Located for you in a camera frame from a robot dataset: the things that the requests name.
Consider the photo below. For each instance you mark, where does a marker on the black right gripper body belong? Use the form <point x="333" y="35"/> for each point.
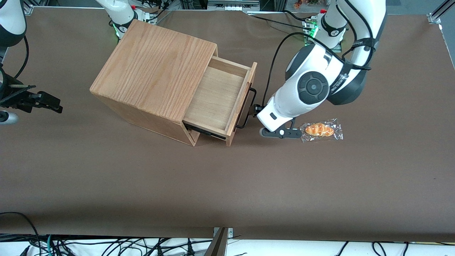
<point x="15" y="99"/>

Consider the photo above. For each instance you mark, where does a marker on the wooden drawer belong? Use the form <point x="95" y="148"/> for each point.
<point x="213" y="99"/>

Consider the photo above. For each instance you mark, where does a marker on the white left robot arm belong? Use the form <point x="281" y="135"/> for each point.
<point x="284" y="103"/>

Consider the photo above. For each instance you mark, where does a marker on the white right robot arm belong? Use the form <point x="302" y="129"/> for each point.
<point x="10" y="21"/>

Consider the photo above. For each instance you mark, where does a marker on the wooden drawer cabinet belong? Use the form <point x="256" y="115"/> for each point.
<point x="153" y="71"/>

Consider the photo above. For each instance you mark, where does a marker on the plastic wrapped bread roll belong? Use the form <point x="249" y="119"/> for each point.
<point x="320" y="129"/>

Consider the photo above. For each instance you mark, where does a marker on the large table mat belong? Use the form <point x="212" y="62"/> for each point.
<point x="249" y="185"/>

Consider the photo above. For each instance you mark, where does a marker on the small orange object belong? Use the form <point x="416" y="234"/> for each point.
<point x="298" y="4"/>

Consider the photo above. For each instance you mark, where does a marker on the grey metal bar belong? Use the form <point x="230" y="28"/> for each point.
<point x="217" y="245"/>

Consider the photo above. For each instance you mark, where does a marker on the aluminium profile corner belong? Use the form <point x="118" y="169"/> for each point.
<point x="439" y="12"/>

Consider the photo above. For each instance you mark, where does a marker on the grey left wrist camera bracket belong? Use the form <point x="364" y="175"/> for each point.
<point x="291" y="134"/>

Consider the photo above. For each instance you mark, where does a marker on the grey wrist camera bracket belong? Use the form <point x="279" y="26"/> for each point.
<point x="291" y="134"/>
<point x="7" y="118"/>

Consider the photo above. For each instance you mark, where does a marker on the grey right wrist camera bracket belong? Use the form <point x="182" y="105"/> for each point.
<point x="7" y="118"/>

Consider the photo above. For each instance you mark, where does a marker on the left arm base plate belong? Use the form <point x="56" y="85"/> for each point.
<point x="308" y="33"/>

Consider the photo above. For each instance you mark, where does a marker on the aluminium profile rail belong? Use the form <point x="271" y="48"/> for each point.
<point x="33" y="5"/>

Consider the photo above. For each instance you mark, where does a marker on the small metal bracket plate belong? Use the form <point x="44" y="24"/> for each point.
<point x="230" y="233"/>

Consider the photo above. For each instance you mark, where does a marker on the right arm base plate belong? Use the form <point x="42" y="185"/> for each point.
<point x="145" y="16"/>

